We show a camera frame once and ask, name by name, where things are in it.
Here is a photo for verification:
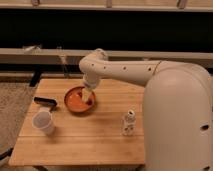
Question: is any black whiteboard eraser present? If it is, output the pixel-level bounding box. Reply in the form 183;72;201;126
34;97;57;108

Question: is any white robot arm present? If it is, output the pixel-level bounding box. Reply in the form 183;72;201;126
79;49;213;171

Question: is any orange ceramic bowl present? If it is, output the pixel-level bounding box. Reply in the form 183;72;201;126
64;86;96;113

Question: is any white ceramic cup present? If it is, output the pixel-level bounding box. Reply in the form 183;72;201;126
32;111;55;135

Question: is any wooden table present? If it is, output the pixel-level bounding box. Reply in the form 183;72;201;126
9;79;145;166

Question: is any small clear plastic bottle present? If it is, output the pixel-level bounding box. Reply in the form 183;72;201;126
122;110;136;136

